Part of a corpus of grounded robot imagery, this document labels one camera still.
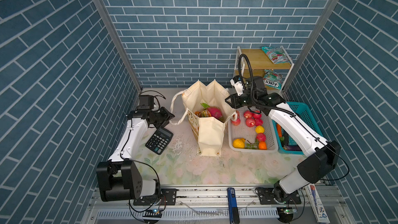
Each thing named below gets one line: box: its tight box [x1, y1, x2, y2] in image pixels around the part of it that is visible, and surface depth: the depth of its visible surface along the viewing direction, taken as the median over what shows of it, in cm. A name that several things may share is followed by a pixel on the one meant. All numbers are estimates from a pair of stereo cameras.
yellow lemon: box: [232, 137, 247, 149], surface depth 88 cm
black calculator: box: [145, 127, 174, 156], surface depth 93 cm
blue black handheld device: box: [226, 187, 240, 224], surface depth 72 cm
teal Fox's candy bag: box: [262, 68, 283, 90], surface depth 104 cm
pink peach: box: [256, 132, 267, 142], surface depth 91 cm
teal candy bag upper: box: [261, 46, 291, 64], surface depth 92 cm
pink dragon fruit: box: [200, 102, 223, 120], surface depth 92 cm
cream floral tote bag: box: [169, 78, 238, 157], surface depth 85 cm
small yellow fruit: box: [254, 125, 265, 134], surface depth 96 cm
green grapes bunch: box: [245, 140, 257, 150], surface depth 89 cm
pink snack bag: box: [194, 109, 212, 118], surface depth 89 cm
